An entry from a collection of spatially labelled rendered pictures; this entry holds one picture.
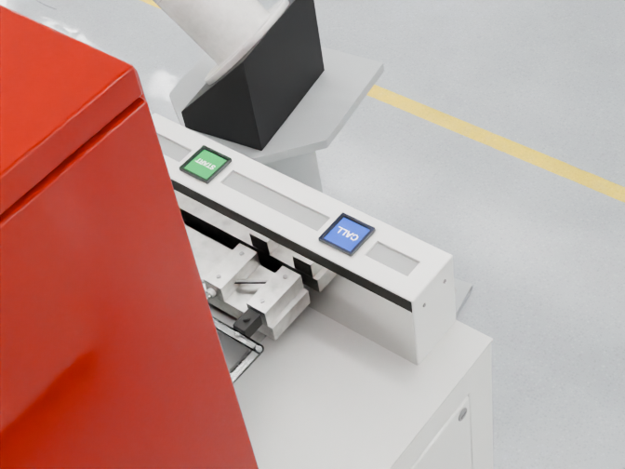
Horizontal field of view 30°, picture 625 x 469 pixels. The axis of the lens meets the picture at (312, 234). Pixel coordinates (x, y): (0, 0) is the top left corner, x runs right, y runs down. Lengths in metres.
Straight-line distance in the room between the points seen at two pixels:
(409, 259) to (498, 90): 1.71
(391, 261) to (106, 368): 0.99
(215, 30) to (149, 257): 1.33
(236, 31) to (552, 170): 1.31
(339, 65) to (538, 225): 0.97
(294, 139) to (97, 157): 1.43
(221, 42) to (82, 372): 1.36
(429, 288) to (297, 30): 0.59
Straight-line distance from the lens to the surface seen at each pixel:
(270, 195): 1.66
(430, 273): 1.53
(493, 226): 2.87
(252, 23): 1.90
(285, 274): 1.62
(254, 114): 1.87
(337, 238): 1.57
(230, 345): 1.57
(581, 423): 2.54
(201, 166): 1.71
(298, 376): 1.62
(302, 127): 1.95
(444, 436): 1.64
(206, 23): 1.89
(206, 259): 1.70
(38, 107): 0.51
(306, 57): 1.98
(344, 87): 2.02
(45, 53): 0.54
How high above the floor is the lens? 2.13
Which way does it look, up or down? 47 degrees down
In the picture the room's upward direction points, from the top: 11 degrees counter-clockwise
